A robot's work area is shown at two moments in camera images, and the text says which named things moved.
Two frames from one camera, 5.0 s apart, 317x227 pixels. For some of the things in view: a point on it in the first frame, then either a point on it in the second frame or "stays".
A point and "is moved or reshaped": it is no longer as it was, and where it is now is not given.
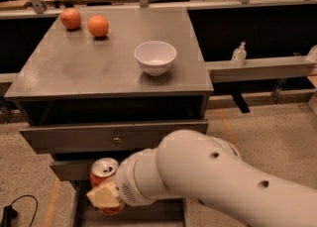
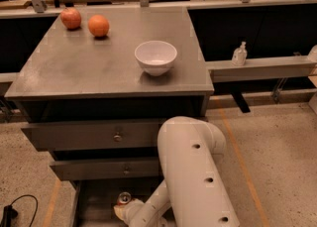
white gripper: x=127 y=181 -> x=129 y=209
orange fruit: x=98 y=26 stays
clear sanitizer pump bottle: x=239 y=55 stays
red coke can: x=103 y=171 is moved or reshaped
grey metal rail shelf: x=262 y=68 stays
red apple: x=70 y=18 stays
